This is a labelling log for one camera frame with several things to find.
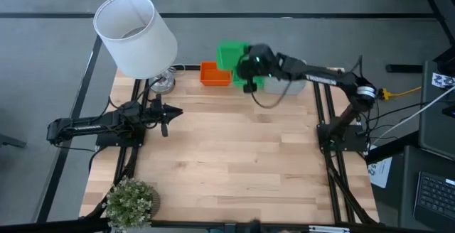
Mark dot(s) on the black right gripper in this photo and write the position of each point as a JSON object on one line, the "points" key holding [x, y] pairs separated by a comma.
{"points": [[257, 62]]}

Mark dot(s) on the light grey plastic bin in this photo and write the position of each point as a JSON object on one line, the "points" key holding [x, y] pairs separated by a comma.
{"points": [[295, 87]]}

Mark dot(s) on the potted green plant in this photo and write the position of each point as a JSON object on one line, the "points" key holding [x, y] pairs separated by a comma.
{"points": [[129, 202]]}

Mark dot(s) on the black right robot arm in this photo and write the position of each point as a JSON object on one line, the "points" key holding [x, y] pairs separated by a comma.
{"points": [[320, 76]]}

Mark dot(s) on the paper with printed code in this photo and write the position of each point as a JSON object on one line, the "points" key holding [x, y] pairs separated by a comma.
{"points": [[442, 81]]}

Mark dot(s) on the orange slotted plastic basket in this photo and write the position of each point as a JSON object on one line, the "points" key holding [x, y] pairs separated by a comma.
{"points": [[213, 78]]}

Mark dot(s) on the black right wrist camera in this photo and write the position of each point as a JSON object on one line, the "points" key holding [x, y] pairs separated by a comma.
{"points": [[250, 85]]}

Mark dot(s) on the black computer keyboard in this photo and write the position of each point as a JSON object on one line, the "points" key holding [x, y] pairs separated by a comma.
{"points": [[437, 197]]}

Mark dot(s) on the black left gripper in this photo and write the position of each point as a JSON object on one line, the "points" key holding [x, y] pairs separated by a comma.
{"points": [[158, 112]]}

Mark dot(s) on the white fabric lamp shade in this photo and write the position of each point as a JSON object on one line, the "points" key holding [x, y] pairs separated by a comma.
{"points": [[138, 44]]}

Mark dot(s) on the black aluminium frame rail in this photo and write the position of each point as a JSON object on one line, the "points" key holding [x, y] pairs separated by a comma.
{"points": [[122, 158], [330, 176], [346, 183], [134, 158]]}

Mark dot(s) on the chrome lamp stand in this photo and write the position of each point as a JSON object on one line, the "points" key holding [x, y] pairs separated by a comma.
{"points": [[164, 84]]}

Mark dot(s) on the white paper sheet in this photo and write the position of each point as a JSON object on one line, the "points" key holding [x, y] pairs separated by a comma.
{"points": [[380, 170]]}

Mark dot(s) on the grey closed laptop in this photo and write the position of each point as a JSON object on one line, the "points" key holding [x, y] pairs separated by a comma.
{"points": [[437, 126]]}

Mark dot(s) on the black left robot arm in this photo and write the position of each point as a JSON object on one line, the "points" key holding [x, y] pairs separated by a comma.
{"points": [[89, 126]]}

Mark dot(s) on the black flat bar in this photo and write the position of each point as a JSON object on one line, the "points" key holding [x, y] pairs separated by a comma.
{"points": [[405, 68]]}

